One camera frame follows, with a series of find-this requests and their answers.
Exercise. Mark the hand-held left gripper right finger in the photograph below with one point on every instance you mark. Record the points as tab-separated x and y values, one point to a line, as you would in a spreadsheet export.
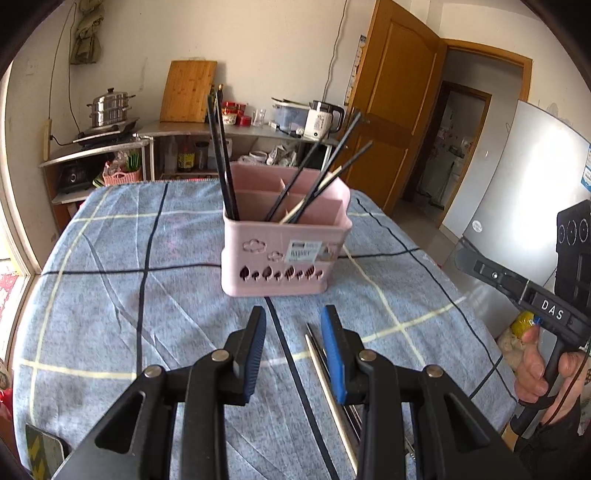
332	350

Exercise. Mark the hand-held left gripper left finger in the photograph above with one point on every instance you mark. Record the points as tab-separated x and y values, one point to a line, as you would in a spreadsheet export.
256	350

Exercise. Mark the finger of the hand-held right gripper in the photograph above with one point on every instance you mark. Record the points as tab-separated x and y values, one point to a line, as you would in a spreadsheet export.
496	277

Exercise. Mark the pink plastic utensil basket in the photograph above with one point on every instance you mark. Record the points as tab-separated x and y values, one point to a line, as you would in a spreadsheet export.
258	263

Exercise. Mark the person's right forearm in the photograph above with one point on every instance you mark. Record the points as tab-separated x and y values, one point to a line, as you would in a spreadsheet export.
554	445

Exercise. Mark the person's right hand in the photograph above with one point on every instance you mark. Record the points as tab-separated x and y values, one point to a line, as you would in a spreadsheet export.
531	374

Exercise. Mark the yellow bag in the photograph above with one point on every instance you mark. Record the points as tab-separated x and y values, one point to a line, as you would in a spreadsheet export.
522	323

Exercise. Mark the silver refrigerator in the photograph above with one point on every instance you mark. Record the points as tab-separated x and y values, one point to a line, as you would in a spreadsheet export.
517	184

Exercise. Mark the blue plaid tablecloth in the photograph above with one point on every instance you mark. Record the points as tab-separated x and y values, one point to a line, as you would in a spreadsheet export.
115	300

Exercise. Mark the dark storage jar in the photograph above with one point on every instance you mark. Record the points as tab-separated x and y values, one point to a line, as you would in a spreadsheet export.
202	157

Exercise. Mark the brown sauce bottle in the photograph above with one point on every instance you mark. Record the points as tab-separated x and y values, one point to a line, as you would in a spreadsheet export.
186	159

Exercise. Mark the wooden door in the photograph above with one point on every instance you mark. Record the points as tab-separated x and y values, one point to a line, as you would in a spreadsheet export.
392	92

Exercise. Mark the metal kitchen counter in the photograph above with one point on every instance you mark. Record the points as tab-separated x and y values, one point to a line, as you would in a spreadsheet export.
258	130

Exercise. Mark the small pink woven basket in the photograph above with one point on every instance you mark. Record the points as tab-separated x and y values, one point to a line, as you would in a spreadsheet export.
122	175

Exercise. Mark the red lidded jar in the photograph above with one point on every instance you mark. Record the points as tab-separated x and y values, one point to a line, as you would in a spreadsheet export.
232	114
245	121

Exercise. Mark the white electric kettle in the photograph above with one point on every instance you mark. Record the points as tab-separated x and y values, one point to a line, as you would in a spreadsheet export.
321	121

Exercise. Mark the clear drinking glass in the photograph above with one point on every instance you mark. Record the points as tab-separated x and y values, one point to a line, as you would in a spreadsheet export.
260	118

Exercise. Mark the black smartphone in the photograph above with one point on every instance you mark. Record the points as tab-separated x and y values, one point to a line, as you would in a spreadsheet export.
41	450

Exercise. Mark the clear water pitcher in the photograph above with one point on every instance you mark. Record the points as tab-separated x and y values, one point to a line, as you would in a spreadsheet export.
288	115

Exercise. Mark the black kitchen appliance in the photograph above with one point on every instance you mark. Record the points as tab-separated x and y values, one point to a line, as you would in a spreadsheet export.
74	177

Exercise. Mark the white side shelf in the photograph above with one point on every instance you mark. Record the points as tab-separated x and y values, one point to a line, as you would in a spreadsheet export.
92	154

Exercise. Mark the red patterned rug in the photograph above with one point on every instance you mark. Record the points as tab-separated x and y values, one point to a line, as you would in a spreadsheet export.
7	288

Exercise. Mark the dark glass bottle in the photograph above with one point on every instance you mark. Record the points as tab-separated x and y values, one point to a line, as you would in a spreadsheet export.
221	94

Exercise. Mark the black induction cooker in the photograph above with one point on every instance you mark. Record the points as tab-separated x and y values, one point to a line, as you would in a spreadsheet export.
106	134

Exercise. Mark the wooden cutting board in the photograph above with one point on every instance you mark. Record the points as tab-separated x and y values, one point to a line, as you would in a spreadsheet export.
189	92

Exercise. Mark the steel steamer pot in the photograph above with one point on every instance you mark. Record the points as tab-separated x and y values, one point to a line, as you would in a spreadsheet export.
111	108

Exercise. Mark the hanging olive cloth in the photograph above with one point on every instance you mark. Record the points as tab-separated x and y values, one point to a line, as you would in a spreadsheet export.
87	32

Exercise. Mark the wooden door frame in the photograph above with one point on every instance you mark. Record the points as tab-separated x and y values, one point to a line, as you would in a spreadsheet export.
489	50

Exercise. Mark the wall power strip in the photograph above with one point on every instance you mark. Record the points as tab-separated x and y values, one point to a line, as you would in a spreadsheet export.
46	138

